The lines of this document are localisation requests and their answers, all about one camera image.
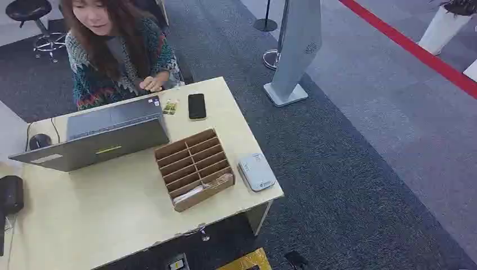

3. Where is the grey standing sign panel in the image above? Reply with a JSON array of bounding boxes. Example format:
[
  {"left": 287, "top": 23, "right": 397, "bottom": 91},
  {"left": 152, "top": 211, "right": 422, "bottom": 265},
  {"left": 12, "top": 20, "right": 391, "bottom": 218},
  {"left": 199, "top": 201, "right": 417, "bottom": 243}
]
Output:
[{"left": 263, "top": 0, "right": 323, "bottom": 108}]

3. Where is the person's hand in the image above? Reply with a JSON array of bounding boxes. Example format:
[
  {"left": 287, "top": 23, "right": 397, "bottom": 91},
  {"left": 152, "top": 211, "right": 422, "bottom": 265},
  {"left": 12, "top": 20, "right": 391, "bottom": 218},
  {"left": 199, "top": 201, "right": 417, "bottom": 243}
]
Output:
[{"left": 139, "top": 71, "right": 170, "bottom": 93}]

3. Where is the black device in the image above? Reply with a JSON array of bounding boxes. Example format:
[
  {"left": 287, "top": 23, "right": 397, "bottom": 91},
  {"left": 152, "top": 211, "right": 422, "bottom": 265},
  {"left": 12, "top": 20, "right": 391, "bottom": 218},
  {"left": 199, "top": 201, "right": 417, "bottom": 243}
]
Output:
[{"left": 0, "top": 175, "right": 25, "bottom": 257}]

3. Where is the black mouse cable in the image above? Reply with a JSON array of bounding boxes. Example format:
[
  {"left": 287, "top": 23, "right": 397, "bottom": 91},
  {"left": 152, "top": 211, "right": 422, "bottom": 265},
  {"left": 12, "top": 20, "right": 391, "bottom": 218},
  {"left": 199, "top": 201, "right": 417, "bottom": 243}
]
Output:
[{"left": 25, "top": 118, "right": 61, "bottom": 152}]

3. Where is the black smartphone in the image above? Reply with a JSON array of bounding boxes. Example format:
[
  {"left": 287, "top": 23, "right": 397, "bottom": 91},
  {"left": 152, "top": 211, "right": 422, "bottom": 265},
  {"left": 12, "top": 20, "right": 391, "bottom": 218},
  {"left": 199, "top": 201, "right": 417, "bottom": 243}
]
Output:
[{"left": 187, "top": 93, "right": 207, "bottom": 121}]

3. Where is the robot black foot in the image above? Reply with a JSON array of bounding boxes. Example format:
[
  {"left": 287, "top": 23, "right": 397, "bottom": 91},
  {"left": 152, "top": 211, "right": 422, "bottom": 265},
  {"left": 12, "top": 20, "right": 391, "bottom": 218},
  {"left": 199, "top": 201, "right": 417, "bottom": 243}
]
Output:
[{"left": 283, "top": 250, "right": 310, "bottom": 270}]

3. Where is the red barrier tape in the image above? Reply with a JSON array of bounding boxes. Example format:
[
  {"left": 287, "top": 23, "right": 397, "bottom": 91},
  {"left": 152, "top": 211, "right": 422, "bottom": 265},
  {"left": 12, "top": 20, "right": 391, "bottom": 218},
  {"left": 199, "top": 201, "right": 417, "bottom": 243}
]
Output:
[{"left": 338, "top": 0, "right": 477, "bottom": 100}]

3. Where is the potted plant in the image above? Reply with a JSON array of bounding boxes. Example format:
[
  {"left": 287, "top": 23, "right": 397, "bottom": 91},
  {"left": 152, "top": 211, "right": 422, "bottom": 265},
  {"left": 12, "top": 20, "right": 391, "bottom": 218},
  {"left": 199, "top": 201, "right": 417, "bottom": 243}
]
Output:
[{"left": 428, "top": 0, "right": 477, "bottom": 17}]

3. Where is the white card reader device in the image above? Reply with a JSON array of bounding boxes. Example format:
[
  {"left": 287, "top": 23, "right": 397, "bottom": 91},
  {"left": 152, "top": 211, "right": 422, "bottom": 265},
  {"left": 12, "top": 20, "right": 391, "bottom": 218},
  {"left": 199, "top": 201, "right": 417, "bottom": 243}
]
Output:
[{"left": 237, "top": 152, "right": 277, "bottom": 193}]

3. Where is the black computer mouse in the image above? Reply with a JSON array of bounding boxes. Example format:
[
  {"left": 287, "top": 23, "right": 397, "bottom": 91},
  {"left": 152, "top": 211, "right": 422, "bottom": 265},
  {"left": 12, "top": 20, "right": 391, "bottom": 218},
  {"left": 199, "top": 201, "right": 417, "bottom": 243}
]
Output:
[{"left": 28, "top": 133, "right": 52, "bottom": 151}]

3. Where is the wooden card box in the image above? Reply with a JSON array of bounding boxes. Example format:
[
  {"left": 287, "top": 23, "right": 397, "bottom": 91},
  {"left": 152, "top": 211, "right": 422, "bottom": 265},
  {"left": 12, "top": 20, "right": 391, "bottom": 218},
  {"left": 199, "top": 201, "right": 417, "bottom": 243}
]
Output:
[{"left": 154, "top": 128, "right": 236, "bottom": 213}]

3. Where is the grey power socket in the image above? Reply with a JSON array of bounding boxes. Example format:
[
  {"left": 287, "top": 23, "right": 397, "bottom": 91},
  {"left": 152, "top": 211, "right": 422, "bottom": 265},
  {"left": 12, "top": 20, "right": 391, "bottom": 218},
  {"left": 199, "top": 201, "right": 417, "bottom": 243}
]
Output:
[{"left": 165, "top": 253, "right": 190, "bottom": 270}]

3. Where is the white card in box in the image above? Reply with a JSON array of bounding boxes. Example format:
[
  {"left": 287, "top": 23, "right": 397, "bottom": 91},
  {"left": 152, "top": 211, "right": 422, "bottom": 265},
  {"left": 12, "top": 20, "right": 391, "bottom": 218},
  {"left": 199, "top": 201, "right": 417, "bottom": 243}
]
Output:
[{"left": 173, "top": 184, "right": 205, "bottom": 204}]

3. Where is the yellow sheet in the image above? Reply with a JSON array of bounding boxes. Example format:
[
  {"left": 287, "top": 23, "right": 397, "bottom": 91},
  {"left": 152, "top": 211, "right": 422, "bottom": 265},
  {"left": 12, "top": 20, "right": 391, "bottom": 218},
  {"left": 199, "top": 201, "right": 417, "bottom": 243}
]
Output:
[{"left": 216, "top": 247, "right": 273, "bottom": 270}]

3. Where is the small green card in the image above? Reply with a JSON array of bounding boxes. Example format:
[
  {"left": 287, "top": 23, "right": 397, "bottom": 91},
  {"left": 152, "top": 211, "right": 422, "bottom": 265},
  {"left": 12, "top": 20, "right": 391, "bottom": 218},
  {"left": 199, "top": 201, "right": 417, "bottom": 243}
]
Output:
[{"left": 162, "top": 98, "right": 179, "bottom": 116}]

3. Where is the black stanchion post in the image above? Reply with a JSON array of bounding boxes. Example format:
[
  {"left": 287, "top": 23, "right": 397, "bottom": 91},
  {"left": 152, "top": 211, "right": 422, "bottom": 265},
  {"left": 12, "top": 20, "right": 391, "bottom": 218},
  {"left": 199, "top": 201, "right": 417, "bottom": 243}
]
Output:
[{"left": 253, "top": 0, "right": 278, "bottom": 33}]

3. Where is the grey laptop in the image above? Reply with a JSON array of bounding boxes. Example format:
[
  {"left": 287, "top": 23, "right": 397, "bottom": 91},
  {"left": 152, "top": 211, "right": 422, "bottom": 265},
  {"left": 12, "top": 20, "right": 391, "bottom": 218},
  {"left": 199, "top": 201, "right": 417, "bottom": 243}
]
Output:
[{"left": 8, "top": 95, "right": 170, "bottom": 173}]

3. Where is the white planter pot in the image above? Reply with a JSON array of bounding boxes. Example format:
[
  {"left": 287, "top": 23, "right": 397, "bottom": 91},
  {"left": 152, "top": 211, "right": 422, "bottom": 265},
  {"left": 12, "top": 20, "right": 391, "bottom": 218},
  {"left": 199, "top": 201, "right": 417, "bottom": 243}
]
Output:
[{"left": 417, "top": 5, "right": 473, "bottom": 56}]

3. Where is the black stool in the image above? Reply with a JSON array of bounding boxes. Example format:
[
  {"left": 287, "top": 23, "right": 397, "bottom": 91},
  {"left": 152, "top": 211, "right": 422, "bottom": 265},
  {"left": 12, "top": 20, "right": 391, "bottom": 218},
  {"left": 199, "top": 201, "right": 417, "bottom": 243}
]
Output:
[{"left": 5, "top": 0, "right": 67, "bottom": 64}]

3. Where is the chrome stanchion base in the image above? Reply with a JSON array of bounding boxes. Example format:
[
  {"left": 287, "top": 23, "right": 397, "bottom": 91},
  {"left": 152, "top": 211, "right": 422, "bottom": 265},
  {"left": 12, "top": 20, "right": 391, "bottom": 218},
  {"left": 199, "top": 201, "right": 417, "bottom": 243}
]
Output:
[{"left": 262, "top": 49, "right": 281, "bottom": 71}]

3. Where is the pale wooden desk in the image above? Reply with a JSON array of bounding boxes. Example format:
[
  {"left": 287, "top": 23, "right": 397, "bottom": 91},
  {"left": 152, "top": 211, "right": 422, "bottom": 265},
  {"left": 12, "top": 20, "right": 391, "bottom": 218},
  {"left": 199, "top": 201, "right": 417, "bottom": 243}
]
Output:
[{"left": 0, "top": 76, "right": 285, "bottom": 270}]

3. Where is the person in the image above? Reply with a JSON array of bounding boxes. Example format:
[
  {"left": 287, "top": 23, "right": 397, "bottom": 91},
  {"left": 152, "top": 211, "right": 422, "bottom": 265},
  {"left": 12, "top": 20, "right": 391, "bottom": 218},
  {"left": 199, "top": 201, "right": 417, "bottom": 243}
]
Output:
[{"left": 59, "top": 0, "right": 185, "bottom": 111}]

